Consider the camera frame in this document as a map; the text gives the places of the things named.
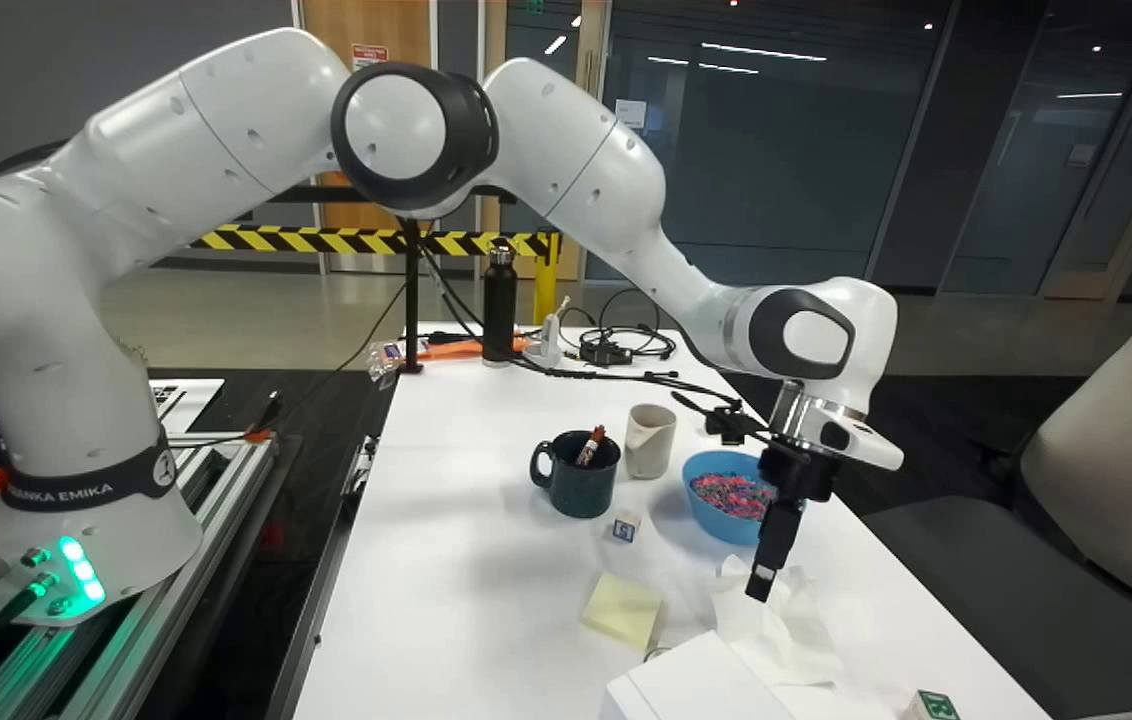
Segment blue plastic bowl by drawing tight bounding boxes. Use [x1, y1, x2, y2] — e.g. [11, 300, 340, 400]
[681, 446, 781, 548]

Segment white napkin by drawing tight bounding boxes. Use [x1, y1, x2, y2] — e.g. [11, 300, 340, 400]
[709, 562, 861, 697]

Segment orange tool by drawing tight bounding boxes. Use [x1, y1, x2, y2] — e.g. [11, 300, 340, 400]
[423, 333, 490, 361]

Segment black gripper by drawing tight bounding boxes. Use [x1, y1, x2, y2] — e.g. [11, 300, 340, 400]
[744, 445, 844, 606]

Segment grey office chair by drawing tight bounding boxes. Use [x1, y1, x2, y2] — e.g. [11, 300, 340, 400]
[867, 285, 1132, 720]

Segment dark teal mug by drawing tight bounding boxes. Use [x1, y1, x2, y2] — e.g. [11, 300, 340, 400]
[527, 427, 624, 520]

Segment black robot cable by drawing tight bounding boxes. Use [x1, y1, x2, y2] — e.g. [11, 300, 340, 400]
[414, 242, 781, 435]

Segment yellow sticky note pad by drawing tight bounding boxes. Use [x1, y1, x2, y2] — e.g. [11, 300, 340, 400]
[576, 571, 668, 659]

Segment yellow black striped barrier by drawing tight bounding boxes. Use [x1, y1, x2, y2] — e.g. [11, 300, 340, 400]
[186, 220, 561, 263]

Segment black water bottle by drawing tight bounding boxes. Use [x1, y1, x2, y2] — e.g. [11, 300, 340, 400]
[480, 237, 518, 362]

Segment colourful candy pieces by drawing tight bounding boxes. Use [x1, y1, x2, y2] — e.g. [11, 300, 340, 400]
[690, 468, 781, 527]

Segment white paper cup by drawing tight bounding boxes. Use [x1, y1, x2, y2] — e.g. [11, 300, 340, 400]
[620, 400, 681, 482]

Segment red white marker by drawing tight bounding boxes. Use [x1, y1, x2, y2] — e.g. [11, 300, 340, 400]
[570, 425, 611, 473]

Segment small green box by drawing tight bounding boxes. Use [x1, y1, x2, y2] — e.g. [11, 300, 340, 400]
[910, 687, 965, 720]

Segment black adapter with cable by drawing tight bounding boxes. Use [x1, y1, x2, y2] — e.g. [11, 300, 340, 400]
[561, 285, 681, 371]

